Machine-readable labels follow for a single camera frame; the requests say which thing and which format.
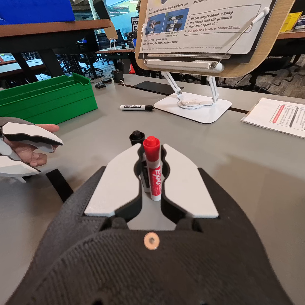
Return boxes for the brown table black legs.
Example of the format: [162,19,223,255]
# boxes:
[0,20,112,82]

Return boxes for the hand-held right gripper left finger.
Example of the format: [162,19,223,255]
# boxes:
[84,144,144,218]

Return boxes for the red dry-erase marker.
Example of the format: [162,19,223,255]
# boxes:
[143,136,163,202]

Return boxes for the black hook-and-loop strap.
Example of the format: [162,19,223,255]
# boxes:
[45,168,74,203]

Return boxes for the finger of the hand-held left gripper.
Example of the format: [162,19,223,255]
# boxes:
[1,122,64,153]
[0,152,41,184]

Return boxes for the black office chair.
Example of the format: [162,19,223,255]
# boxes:
[78,54,103,79]

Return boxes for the black dry-erase marker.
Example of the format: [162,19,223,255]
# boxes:
[129,130,151,193]
[120,104,154,112]

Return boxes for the large blue plastic bin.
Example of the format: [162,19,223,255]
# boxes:
[0,0,76,26]

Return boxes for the laminated paper sheet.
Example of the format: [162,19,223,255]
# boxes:
[240,97,305,139]

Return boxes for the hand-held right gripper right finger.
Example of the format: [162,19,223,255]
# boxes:
[161,143,219,224]

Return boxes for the black power adapter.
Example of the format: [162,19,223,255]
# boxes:
[111,68,124,83]

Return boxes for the printed instruction sheet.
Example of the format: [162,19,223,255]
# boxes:
[142,0,274,56]

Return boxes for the wooden background desk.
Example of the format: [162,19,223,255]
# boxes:
[95,48,137,72]

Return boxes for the green plastic bin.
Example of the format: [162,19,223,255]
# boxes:
[0,72,98,126]

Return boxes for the yellow plastic bin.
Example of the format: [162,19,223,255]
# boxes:
[280,12,303,33]

